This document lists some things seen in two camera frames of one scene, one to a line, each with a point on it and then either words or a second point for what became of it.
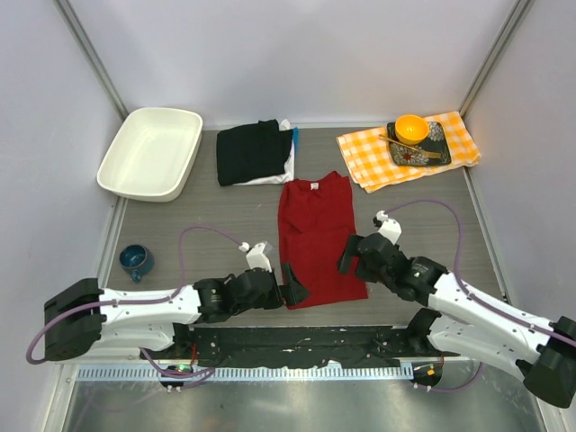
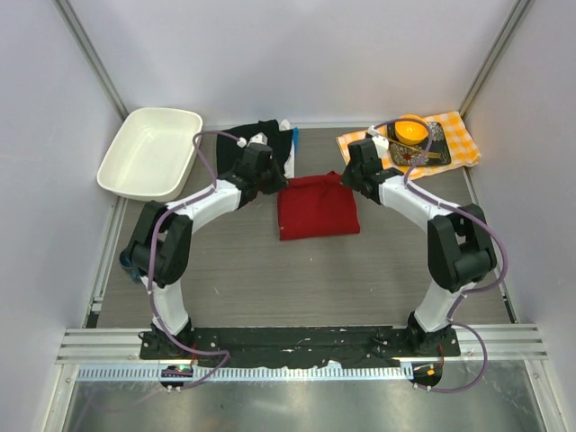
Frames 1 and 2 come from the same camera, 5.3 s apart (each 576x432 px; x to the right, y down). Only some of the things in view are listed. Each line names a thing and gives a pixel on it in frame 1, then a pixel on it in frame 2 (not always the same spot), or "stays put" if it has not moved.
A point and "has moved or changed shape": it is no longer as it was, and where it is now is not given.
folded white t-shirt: x=289 y=171 stays put
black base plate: x=220 y=345 stays put
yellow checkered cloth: x=366 y=154 stays put
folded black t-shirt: x=251 y=152 stays put
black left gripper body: x=270 y=301 -> x=270 y=181
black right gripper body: x=365 y=272 -> x=350 y=177
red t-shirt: x=316 y=219 has moved or changed shape
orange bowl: x=411 y=129 stays put
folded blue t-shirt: x=296 y=137 stays put
